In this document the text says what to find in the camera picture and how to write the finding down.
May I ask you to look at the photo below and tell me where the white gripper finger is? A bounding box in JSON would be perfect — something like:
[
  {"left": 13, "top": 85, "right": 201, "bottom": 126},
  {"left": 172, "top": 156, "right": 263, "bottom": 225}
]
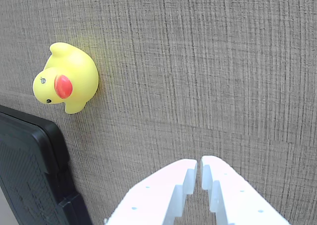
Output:
[
  {"left": 200, "top": 155, "right": 291, "bottom": 225},
  {"left": 104, "top": 159, "right": 198, "bottom": 225}
]

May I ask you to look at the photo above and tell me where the yellow rubber duck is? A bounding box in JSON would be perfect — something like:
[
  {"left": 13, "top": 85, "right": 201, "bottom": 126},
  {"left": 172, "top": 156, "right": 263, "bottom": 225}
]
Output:
[{"left": 33, "top": 42, "right": 100, "bottom": 115}]

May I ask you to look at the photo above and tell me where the black plastic plate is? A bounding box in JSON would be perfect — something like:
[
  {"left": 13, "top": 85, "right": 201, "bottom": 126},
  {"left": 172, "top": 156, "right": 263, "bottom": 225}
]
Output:
[{"left": 0, "top": 104, "right": 93, "bottom": 225}]

